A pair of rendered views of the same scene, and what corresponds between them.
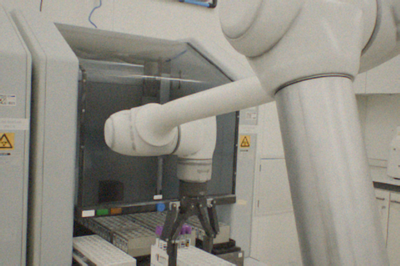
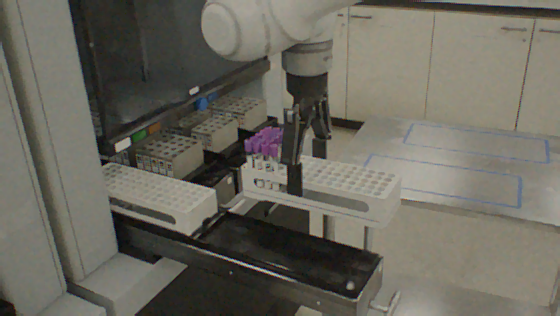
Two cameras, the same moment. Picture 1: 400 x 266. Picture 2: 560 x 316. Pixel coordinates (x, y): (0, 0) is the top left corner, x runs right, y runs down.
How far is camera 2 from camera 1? 58 cm
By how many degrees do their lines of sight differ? 34
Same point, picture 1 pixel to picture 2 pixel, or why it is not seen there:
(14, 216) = (20, 187)
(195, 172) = (322, 62)
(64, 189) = (78, 120)
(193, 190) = (317, 87)
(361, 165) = not seen: outside the picture
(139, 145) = (276, 44)
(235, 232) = (269, 106)
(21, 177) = (12, 121)
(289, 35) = not seen: outside the picture
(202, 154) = (329, 33)
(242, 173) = not seen: hidden behind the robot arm
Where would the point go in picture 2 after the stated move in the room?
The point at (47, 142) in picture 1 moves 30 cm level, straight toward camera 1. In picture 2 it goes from (34, 50) to (131, 90)
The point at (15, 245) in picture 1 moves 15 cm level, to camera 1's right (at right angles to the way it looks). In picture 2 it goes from (35, 227) to (124, 204)
